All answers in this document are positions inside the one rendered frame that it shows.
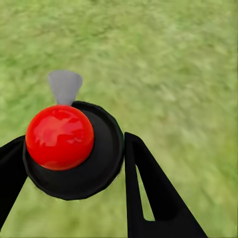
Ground pesticide atomizer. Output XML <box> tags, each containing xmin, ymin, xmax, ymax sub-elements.
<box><xmin>22</xmin><ymin>69</ymin><xmax>125</xmax><ymax>201</ymax></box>

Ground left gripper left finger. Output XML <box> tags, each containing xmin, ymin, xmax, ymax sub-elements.
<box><xmin>0</xmin><ymin>135</ymin><xmax>28</xmax><ymax>230</ymax></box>

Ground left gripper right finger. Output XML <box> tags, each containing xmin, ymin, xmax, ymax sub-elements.
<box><xmin>124</xmin><ymin>132</ymin><xmax>208</xmax><ymax>238</ymax></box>

